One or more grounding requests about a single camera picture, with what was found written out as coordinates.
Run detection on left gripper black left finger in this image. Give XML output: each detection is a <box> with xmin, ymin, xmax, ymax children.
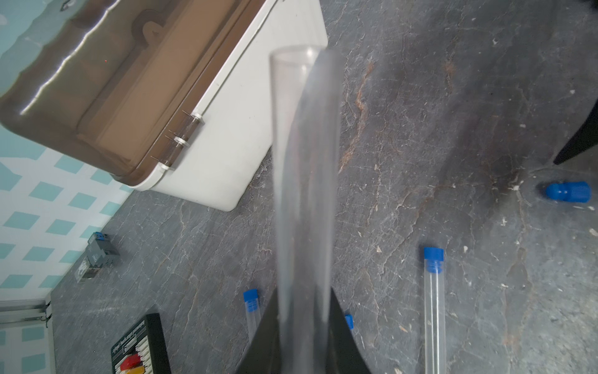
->
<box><xmin>235</xmin><ymin>296</ymin><xmax>282</xmax><ymax>373</ymax></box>

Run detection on brown lid storage box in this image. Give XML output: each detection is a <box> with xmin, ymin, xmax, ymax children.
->
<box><xmin>1</xmin><ymin>0</ymin><xmax>328</xmax><ymax>211</ymax></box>

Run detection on blue stopper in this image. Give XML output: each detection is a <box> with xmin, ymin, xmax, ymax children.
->
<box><xmin>344</xmin><ymin>314</ymin><xmax>354</xmax><ymax>330</ymax></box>
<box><xmin>545</xmin><ymin>182</ymin><xmax>592</xmax><ymax>203</ymax></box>
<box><xmin>243</xmin><ymin>289</ymin><xmax>259</xmax><ymax>313</ymax></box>
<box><xmin>424</xmin><ymin>247</ymin><xmax>445</xmax><ymax>274</ymax></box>

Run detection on black board yellow connectors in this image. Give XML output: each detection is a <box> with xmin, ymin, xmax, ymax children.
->
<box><xmin>111</xmin><ymin>313</ymin><xmax>171</xmax><ymax>373</ymax></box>

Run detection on small grey metal clamp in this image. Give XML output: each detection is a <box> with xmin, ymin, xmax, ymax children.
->
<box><xmin>75</xmin><ymin>232</ymin><xmax>120</xmax><ymax>283</ymax></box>

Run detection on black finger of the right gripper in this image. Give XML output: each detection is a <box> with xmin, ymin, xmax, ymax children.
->
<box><xmin>553</xmin><ymin>102</ymin><xmax>598</xmax><ymax>165</ymax></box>

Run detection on clear test tube diagonal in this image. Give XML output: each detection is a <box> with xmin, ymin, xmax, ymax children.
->
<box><xmin>424</xmin><ymin>261</ymin><xmax>447</xmax><ymax>374</ymax></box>

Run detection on clear test tube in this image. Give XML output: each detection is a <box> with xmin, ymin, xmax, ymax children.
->
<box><xmin>269</xmin><ymin>45</ymin><xmax>343</xmax><ymax>373</ymax></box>

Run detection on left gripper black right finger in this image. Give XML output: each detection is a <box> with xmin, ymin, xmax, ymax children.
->
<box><xmin>325</xmin><ymin>288</ymin><xmax>371</xmax><ymax>374</ymax></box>

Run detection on clear test tube lowest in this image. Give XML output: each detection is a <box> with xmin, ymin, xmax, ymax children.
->
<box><xmin>245</xmin><ymin>304</ymin><xmax>261</xmax><ymax>342</ymax></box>

